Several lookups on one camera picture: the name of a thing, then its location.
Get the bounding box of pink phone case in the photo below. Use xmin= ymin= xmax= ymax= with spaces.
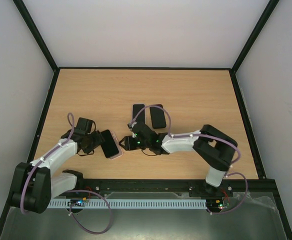
xmin=108 ymin=131 xmax=123 ymax=160

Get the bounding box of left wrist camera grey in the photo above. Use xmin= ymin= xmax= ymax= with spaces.
xmin=74 ymin=117 xmax=95 ymax=135

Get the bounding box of grey slotted cable duct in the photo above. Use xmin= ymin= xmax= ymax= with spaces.
xmin=48 ymin=198 xmax=207 ymax=210

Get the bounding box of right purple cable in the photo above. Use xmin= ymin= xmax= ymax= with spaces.
xmin=129 ymin=104 xmax=249 ymax=216

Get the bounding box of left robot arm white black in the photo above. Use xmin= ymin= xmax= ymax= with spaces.
xmin=8 ymin=113 xmax=104 ymax=214

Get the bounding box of black aluminium frame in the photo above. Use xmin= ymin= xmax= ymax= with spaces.
xmin=0 ymin=0 xmax=292 ymax=240

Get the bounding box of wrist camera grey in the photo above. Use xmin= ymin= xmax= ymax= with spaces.
xmin=127 ymin=121 xmax=153 ymax=137
xmin=74 ymin=117 xmax=95 ymax=135

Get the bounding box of lavender phone case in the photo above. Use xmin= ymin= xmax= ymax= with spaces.
xmin=131 ymin=103 xmax=147 ymax=126

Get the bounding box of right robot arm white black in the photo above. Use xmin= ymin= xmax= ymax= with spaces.
xmin=119 ymin=123 xmax=241 ymax=196

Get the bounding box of black phone case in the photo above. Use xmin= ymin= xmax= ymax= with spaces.
xmin=149 ymin=104 xmax=167 ymax=129

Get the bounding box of purple cable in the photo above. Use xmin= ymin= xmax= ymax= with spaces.
xmin=129 ymin=104 xmax=249 ymax=216
xmin=20 ymin=112 xmax=76 ymax=215

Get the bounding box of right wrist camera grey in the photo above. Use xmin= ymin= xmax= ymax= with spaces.
xmin=127 ymin=121 xmax=153 ymax=137

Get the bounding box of black object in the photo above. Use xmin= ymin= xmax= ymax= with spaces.
xmin=101 ymin=129 xmax=120 ymax=159

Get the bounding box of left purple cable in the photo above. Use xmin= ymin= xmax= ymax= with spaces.
xmin=20 ymin=112 xmax=76 ymax=215

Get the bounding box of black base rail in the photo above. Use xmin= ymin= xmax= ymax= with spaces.
xmin=10 ymin=177 xmax=277 ymax=198

